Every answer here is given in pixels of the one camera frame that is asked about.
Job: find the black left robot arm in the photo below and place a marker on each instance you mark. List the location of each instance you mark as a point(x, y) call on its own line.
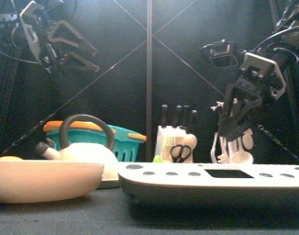
point(2, 21)

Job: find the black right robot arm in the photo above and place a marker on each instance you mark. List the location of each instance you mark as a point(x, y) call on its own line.
point(288, 27)

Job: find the yellow toy corn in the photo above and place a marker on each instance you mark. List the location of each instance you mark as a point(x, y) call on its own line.
point(8, 158)

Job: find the white toy spatula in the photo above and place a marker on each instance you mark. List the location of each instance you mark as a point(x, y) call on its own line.
point(248, 139)

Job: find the white toy ladle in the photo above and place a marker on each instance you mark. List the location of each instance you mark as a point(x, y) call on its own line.
point(215, 147)

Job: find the white knife block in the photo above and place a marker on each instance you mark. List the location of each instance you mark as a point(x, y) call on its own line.
point(165, 143)

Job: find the small green toy piece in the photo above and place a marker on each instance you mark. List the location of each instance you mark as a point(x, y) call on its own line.
point(156, 159)

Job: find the white digital kitchen scale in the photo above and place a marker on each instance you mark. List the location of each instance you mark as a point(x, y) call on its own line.
point(204, 183)

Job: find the cream round bowl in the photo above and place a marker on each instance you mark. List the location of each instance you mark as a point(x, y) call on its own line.
point(41, 180)

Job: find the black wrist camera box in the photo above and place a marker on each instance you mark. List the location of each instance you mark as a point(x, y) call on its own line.
point(220, 53)

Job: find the grey vertical frame pole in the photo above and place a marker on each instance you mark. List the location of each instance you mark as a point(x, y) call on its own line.
point(149, 76)

